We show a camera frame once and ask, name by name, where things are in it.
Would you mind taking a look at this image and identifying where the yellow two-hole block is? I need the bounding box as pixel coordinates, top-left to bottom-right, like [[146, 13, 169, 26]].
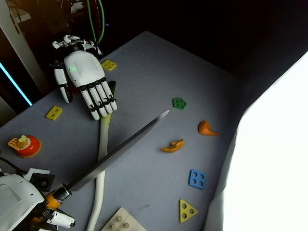
[[46, 106, 63, 121]]

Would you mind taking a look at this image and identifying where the wooden peg board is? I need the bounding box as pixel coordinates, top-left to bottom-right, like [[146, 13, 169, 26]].
[[101, 207, 147, 231]]

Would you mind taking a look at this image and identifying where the red toy piece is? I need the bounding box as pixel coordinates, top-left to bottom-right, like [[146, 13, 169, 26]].
[[68, 83, 81, 96]]

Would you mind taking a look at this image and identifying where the green pentagon five-hole block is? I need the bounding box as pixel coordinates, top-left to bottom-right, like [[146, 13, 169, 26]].
[[172, 97, 188, 111]]

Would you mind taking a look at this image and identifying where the orange toy chicken drumstick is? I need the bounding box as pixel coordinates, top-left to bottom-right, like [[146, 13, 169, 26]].
[[198, 120, 220, 137]]

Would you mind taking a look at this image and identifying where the yellow triangle three-hole block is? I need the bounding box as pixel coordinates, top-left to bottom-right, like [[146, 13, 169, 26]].
[[179, 199, 199, 223]]

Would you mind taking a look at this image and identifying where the black camera cable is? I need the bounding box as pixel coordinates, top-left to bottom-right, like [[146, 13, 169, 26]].
[[0, 156, 27, 175]]

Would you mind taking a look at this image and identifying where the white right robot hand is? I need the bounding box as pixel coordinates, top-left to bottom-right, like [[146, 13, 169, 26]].
[[0, 173, 76, 231]]

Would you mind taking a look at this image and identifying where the long leek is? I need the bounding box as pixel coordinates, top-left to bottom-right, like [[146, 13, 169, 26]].
[[85, 80, 117, 231]]

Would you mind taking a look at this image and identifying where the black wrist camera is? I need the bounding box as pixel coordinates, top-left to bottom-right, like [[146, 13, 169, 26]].
[[24, 167, 55, 193]]

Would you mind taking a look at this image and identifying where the blue square four-hole block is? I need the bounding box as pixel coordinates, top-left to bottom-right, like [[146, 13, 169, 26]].
[[188, 169, 207, 190]]

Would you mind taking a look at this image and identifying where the kitchen knife with orange handle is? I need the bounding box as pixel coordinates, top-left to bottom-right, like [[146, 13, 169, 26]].
[[45, 110, 170, 209]]

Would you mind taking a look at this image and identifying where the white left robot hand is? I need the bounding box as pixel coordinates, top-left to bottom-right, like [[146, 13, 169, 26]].
[[53, 51, 118, 121]]

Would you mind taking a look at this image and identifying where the cyan light strip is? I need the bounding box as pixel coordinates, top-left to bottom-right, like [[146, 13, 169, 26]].
[[0, 62, 33, 106]]

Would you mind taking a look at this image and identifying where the orange toy cake with waffle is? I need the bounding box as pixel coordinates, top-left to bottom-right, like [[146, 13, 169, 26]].
[[7, 134, 42, 159]]

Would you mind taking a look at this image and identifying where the white upright panel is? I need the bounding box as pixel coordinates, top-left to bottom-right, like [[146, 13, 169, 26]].
[[0, 0, 50, 97]]

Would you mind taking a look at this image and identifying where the yellow square four-hole block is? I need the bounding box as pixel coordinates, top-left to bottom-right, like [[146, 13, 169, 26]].
[[101, 59, 117, 72]]

